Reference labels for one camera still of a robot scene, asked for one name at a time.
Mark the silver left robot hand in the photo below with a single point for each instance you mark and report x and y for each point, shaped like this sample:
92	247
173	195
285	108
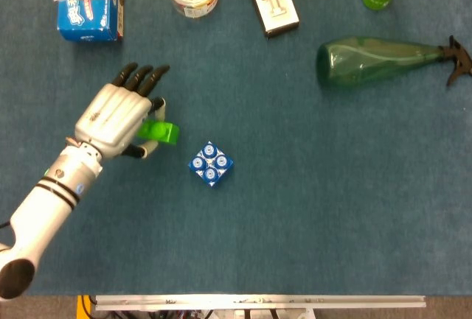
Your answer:
110	116

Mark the green toy brick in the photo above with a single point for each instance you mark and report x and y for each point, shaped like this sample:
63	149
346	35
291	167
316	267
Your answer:
164	133

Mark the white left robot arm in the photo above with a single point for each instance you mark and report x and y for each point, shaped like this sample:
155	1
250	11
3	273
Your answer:
40	205

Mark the blue toy brick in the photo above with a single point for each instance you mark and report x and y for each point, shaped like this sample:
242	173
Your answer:
210	164

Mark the blue cookie box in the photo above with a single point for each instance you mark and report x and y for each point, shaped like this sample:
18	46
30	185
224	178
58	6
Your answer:
88	20

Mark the white card box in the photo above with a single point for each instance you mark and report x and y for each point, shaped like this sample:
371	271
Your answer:
274	2

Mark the blue felt table mat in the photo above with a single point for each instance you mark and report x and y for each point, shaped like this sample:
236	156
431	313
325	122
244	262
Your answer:
332	186

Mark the green spray bottle black trigger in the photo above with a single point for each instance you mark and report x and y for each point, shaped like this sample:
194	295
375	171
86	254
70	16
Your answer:
354	63

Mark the yellow frame piece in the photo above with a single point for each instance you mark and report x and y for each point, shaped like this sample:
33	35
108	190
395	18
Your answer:
80	308

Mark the aluminium profile rail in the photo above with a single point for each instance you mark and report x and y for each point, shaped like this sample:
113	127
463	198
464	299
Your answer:
258	302

